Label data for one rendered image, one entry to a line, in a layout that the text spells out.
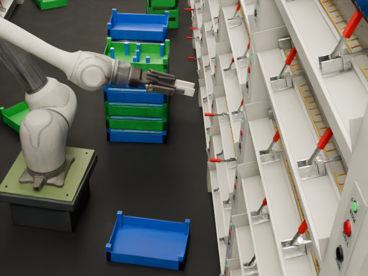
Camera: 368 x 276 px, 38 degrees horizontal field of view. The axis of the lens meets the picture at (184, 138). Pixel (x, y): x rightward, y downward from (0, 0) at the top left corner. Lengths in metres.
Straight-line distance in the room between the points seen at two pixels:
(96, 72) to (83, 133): 1.14
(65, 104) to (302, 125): 1.38
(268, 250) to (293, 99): 0.38
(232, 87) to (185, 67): 1.56
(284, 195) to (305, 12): 0.38
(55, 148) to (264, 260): 1.09
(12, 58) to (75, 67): 0.48
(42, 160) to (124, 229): 0.45
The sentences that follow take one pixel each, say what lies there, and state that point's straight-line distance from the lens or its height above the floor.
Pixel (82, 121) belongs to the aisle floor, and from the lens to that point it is 2.86.
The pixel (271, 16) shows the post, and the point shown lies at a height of 1.16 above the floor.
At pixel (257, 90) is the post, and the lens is 1.28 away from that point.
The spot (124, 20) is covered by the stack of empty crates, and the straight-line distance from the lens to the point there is 2.95.
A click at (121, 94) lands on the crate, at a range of 2.54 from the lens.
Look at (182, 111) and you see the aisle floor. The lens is 2.92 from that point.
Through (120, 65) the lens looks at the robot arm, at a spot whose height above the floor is 0.72.
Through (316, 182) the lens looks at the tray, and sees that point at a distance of 0.86.
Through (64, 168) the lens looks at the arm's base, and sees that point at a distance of 2.18.
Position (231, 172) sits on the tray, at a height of 0.51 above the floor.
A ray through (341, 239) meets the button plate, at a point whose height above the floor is 1.16.
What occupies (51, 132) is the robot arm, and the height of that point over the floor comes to 0.45.
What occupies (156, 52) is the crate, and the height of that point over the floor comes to 0.41.
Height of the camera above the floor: 1.63
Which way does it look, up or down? 37 degrees down
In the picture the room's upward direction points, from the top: 2 degrees clockwise
